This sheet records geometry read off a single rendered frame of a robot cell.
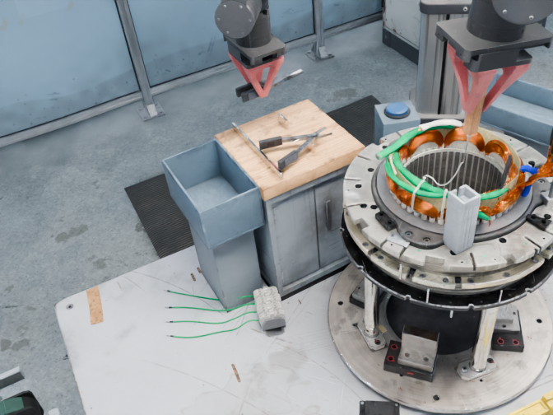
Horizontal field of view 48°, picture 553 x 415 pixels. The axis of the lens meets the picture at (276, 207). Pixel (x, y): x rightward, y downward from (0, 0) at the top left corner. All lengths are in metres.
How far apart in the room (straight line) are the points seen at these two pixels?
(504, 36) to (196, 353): 0.76
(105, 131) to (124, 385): 2.23
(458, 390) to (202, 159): 0.59
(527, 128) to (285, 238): 0.47
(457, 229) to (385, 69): 2.65
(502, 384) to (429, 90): 0.63
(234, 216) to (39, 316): 1.51
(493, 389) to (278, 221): 0.44
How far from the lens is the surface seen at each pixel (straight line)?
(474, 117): 0.74
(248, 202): 1.01
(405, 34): 3.46
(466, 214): 0.81
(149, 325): 1.22
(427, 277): 0.87
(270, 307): 1.14
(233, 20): 0.91
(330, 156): 1.05
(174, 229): 2.54
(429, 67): 1.36
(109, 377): 1.18
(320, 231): 1.15
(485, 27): 0.67
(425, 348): 1.05
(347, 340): 1.11
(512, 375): 1.11
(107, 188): 2.87
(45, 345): 2.34
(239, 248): 1.10
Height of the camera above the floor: 1.70
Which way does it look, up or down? 42 degrees down
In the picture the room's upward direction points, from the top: 7 degrees counter-clockwise
